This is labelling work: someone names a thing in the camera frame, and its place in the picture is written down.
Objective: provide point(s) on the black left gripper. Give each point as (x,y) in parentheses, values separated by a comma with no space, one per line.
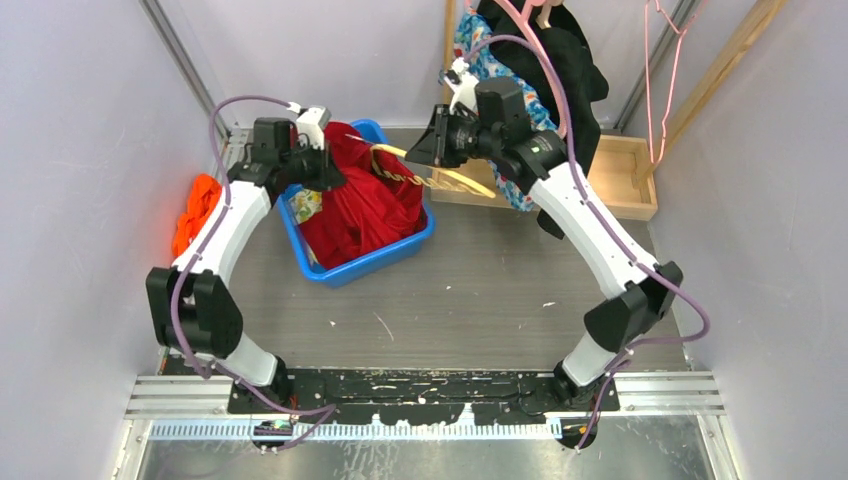
(330,176)

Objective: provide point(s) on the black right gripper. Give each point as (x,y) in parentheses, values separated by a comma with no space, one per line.
(434,146)

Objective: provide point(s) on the lemon print skirt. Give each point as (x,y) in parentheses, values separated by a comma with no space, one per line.
(305,204)

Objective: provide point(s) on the red pleated skirt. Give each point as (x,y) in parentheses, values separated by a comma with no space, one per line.
(378,206)

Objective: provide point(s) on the pink plastic hanger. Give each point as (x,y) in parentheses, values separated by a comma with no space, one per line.
(530,41)

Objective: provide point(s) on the black garment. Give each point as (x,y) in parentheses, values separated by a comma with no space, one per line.
(568,50)

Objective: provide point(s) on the pink wire hanger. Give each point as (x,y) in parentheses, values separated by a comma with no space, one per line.
(666,26)

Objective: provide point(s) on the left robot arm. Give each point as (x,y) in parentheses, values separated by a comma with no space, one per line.
(191,306)

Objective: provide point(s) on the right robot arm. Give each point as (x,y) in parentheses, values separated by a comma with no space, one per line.
(488,120)

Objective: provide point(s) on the orange cloth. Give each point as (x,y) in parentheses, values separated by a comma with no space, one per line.
(200,204)

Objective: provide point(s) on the blue plastic bin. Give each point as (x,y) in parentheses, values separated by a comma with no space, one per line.
(373,135)

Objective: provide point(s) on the wooden rack base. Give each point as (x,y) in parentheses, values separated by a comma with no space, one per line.
(617,162)

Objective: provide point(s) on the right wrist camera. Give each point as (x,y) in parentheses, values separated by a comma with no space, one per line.
(462,84)

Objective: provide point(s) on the wooden rack post left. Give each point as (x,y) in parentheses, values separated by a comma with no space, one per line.
(449,25)

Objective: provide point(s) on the wooden rack post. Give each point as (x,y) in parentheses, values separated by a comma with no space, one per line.
(674,124)
(449,25)

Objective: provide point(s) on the aluminium frame rail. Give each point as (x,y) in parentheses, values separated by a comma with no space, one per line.
(178,53)

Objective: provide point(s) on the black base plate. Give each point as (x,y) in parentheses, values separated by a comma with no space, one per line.
(432,397)

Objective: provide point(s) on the wooden rack post right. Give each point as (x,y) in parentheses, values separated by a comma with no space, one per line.
(674,124)

